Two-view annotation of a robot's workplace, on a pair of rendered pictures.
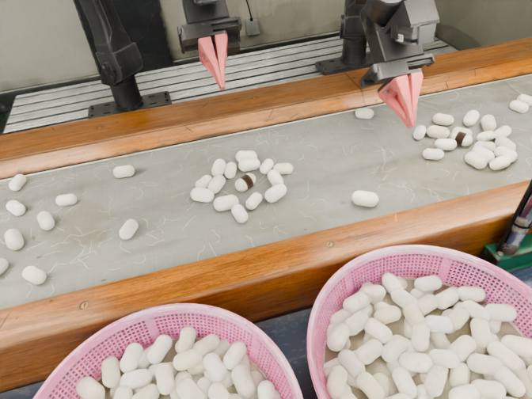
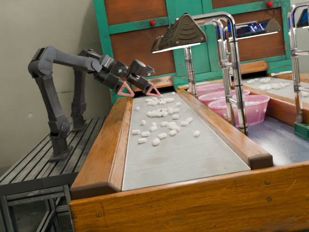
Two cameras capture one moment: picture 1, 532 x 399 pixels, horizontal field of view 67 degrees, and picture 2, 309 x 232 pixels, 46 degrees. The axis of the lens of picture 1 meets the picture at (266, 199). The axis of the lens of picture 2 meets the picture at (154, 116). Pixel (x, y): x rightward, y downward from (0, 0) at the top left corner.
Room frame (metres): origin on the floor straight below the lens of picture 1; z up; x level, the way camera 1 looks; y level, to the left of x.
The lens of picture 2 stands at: (0.20, 1.74, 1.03)
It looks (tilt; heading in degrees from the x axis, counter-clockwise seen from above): 10 degrees down; 281
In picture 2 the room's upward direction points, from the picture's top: 9 degrees counter-clockwise
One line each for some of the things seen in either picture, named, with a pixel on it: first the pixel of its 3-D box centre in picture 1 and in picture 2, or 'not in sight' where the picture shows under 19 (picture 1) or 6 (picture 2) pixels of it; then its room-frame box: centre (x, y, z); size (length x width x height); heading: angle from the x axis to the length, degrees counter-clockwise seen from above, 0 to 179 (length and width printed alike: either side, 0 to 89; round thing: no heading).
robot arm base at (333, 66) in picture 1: (354, 49); (78, 121); (1.04, -0.27, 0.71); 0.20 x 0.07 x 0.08; 103
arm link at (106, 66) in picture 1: (121, 67); (58, 130); (0.90, 0.31, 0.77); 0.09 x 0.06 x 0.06; 145
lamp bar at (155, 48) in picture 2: not in sight; (158, 44); (0.51, -0.37, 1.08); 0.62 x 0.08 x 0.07; 102
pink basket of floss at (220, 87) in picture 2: not in sight; (208, 94); (0.27, -0.59, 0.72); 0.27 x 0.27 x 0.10
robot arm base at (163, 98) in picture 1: (126, 93); (60, 145); (0.90, 0.31, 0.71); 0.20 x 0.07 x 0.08; 103
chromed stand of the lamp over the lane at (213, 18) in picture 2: not in sight; (207, 88); (0.24, 0.57, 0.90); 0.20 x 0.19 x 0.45; 102
